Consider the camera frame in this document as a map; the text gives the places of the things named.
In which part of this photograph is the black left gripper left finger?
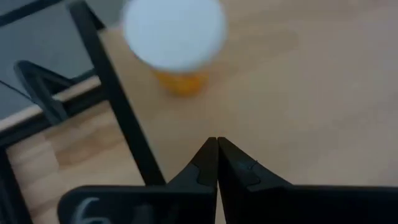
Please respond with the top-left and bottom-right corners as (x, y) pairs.
(57, 136), (218, 224)

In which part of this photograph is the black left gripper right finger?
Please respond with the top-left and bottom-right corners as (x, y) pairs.
(217, 136), (398, 224)

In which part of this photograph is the orange pill bottle white cap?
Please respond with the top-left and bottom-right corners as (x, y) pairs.
(121, 0), (228, 98)

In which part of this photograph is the black aluminium rig frame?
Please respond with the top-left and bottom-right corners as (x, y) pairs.
(0, 67), (108, 224)

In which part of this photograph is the black clamp bracket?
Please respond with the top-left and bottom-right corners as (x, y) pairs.
(14, 60), (76, 125)

